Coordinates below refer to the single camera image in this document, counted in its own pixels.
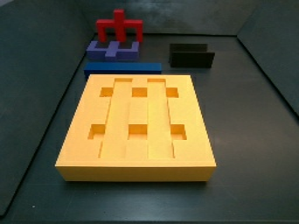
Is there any yellow slotted board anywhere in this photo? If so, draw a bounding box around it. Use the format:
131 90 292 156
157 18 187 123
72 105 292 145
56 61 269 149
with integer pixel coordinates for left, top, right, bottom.
54 74 216 182

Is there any blue bar block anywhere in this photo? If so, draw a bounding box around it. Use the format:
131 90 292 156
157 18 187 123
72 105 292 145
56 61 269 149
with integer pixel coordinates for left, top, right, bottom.
84 62 163 78

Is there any black angled holder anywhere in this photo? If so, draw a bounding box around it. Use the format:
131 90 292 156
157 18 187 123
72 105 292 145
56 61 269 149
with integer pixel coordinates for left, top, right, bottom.
169 44 215 68

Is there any purple branched block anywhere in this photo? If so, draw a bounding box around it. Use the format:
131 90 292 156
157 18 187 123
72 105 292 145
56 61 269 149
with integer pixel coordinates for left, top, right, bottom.
87 41 139 62

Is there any red branched block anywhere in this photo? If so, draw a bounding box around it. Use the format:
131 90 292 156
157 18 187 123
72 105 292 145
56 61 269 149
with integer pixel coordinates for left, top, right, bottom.
96 9 144 42

